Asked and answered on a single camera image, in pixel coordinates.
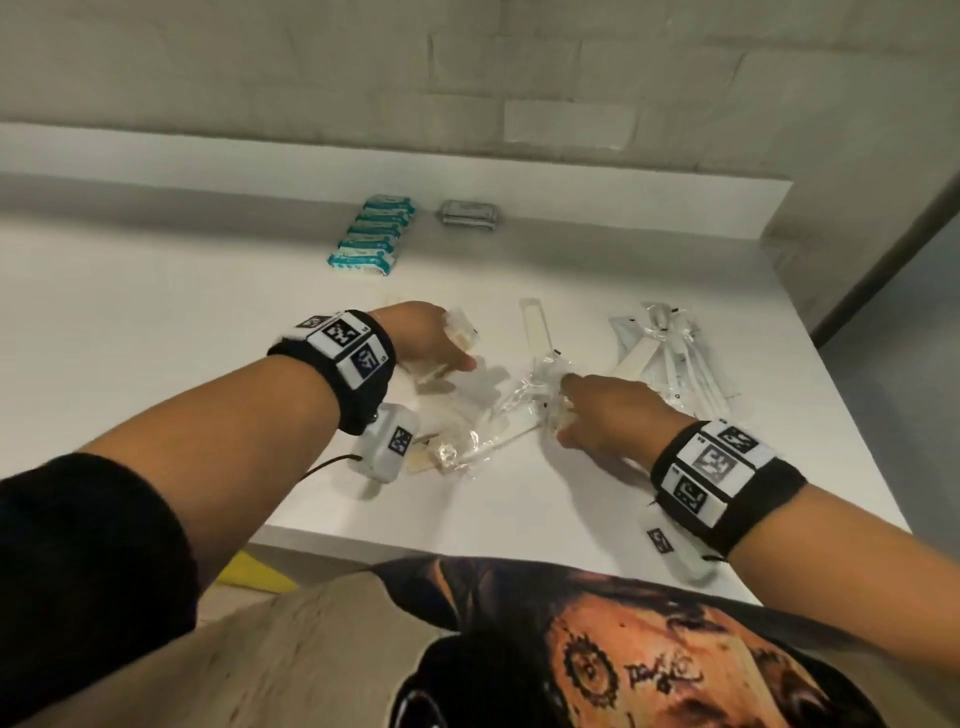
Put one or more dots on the person's right hand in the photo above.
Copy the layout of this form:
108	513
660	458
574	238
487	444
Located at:
622	416

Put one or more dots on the person's left hand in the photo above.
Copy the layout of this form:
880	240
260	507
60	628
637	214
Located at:
416	334

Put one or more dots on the person's right thumb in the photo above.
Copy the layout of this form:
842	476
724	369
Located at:
574	435

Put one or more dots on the person's left thumb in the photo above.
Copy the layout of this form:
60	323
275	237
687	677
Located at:
456	362

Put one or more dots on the small clear plastic packet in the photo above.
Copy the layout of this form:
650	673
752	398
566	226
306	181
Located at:
463	330

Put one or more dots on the clear plastic bag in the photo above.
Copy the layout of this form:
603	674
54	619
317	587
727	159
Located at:
532	394

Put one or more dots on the person's left forearm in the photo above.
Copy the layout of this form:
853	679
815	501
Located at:
225	450

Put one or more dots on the person's right forearm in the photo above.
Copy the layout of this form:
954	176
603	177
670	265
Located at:
840	555

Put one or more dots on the clear bag with beige contents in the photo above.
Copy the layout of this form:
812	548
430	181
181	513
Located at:
465	446

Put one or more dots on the clear packet with white strip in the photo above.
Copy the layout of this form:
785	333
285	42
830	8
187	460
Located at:
536	326

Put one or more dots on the black wristband with marker tags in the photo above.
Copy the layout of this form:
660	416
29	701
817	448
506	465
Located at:
739	495
360	375

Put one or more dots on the pile of clear cutlery packets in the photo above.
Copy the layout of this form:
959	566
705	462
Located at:
667	352

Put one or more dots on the teal wet wipes packet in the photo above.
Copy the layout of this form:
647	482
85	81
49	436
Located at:
361	262
384	218
375	230
390	204
367	244

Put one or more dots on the grey wipes packet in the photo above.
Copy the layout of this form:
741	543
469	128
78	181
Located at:
469	214

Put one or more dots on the yellow floor tape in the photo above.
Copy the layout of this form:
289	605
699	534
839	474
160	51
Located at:
259	574

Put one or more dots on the black shirt sleeve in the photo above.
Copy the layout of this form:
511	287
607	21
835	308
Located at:
82	570

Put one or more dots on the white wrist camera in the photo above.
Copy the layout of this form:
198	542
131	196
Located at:
386	446
675	544

